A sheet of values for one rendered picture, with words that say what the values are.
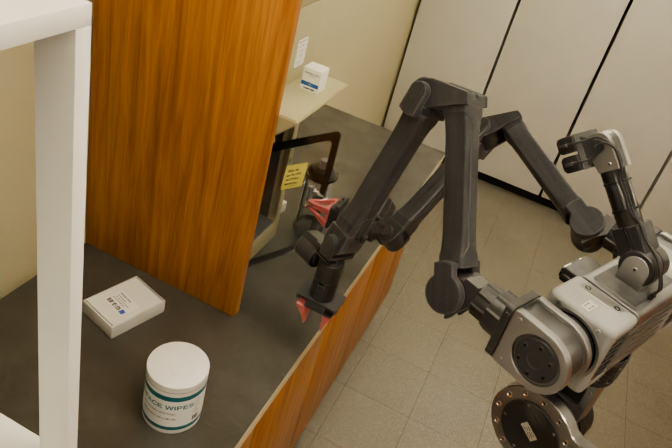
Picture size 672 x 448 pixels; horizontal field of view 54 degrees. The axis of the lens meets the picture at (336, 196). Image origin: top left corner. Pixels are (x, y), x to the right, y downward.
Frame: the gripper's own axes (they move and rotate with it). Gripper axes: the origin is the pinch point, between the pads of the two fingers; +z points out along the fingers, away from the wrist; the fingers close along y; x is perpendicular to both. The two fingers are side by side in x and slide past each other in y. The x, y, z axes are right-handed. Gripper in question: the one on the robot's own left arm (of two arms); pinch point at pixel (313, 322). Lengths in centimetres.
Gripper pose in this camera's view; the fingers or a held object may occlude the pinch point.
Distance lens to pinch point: 159.9
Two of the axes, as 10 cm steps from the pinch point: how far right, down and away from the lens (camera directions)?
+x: -4.0, 4.2, -8.2
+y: -8.9, -4.0, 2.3
